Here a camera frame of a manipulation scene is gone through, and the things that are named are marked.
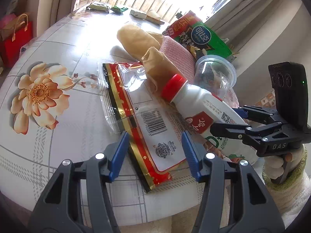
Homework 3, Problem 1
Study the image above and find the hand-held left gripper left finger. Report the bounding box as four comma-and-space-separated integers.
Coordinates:
28, 131, 130, 233

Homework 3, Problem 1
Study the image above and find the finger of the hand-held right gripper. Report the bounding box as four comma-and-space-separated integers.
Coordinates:
233, 105, 282, 124
210, 123, 261, 141

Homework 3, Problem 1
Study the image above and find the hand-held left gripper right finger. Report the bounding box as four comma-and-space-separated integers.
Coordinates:
182, 130, 285, 233

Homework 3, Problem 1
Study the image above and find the white milk bottle red cap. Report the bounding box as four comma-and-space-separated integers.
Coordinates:
161, 74, 261, 165

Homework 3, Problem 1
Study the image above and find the red gold snack bag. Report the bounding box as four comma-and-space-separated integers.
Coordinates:
97, 62, 187, 193

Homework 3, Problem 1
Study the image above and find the green red snack bag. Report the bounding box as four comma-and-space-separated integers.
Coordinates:
162, 10, 233, 60

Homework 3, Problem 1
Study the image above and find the person's right forearm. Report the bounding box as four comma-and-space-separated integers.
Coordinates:
262, 167, 311, 226

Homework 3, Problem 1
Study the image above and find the person's right hand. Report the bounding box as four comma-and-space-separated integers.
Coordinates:
264, 148, 304, 183

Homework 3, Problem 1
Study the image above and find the clear plastic cup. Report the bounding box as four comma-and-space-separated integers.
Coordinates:
194, 55, 237, 97

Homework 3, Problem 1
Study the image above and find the floral tablecloth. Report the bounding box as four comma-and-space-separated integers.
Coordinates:
0, 5, 243, 224

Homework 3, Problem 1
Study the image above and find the person's cream fleece clothing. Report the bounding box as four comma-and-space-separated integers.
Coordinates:
146, 199, 231, 233

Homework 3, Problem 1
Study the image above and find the white curtain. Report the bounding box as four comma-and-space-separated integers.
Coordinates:
204, 0, 302, 56

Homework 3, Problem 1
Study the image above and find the pink cloth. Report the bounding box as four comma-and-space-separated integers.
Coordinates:
159, 35, 202, 83

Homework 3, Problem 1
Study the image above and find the tan cloth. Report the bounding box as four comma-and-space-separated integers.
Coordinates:
117, 24, 187, 93

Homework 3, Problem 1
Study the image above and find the cream plastic object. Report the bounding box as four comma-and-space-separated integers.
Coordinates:
146, 10, 165, 25

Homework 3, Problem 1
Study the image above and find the pale green packet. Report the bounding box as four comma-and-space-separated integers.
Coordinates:
129, 9, 147, 18
86, 2, 110, 12

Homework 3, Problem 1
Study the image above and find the dark green packet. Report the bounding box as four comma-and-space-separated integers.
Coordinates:
110, 5, 129, 13

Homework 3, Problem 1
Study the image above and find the red gift bag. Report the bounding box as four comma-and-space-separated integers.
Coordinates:
0, 13, 34, 68

